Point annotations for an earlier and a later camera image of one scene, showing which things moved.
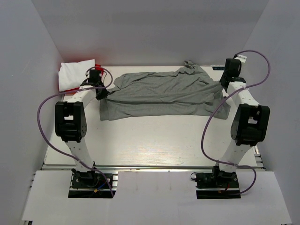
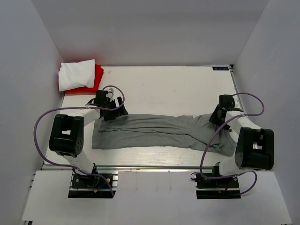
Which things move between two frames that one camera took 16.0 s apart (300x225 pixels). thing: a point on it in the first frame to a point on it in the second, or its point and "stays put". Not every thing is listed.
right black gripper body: (223, 76) to (214, 117)
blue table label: (218, 68) stays put
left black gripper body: (104, 93) to (110, 114)
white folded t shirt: (71, 74) stays put
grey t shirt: (186, 92) to (194, 133)
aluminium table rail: (151, 167) stays put
